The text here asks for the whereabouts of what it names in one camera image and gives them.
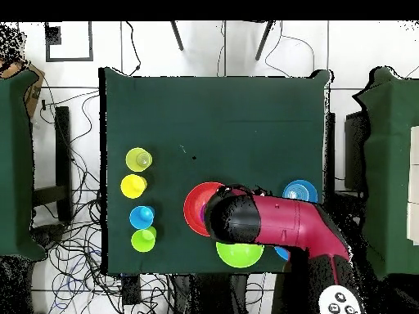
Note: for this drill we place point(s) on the blue cup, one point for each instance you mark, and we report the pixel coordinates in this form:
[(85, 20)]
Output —
[(140, 217)]

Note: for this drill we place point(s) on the small blue bowl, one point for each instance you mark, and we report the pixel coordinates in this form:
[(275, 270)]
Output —
[(301, 191)]

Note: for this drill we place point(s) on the black box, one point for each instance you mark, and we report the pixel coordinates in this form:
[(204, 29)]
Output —
[(355, 147)]

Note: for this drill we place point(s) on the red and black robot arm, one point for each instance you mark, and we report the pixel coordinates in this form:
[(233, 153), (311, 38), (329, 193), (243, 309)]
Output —
[(288, 222)]

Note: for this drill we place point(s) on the yellow cup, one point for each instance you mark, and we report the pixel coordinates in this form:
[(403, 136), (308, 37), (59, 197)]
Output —
[(138, 159), (132, 187)]

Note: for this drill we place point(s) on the orange bowl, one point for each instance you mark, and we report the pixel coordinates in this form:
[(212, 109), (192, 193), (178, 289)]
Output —
[(194, 206)]

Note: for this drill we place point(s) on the green cloth covered table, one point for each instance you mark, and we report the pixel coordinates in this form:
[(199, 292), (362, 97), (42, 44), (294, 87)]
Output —
[(16, 163), (389, 163)]

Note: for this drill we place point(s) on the black square floor frame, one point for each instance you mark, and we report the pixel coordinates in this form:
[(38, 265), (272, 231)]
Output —
[(53, 35)]

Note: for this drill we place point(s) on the black floor stand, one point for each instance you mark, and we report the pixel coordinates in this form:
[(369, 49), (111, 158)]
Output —
[(63, 163)]

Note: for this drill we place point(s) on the dark green tablecloth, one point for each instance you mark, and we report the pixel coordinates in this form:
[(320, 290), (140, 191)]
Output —
[(212, 114)]

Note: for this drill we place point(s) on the green bowl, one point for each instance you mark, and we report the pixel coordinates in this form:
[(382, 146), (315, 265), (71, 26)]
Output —
[(240, 255)]

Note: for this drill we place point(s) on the large blue bowl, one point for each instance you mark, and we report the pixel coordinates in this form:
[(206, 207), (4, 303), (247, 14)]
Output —
[(282, 252)]

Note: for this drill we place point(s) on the black tripod leg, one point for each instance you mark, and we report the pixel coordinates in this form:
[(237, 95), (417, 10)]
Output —
[(263, 41), (176, 36)]

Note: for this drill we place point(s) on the green cup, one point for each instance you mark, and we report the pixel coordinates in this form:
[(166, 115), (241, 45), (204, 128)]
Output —
[(143, 241)]

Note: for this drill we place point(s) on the cardboard box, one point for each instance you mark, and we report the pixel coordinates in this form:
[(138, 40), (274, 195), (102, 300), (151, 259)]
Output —
[(34, 93)]

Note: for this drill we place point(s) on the black power strip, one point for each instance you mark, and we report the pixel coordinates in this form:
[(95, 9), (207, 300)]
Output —
[(131, 291)]

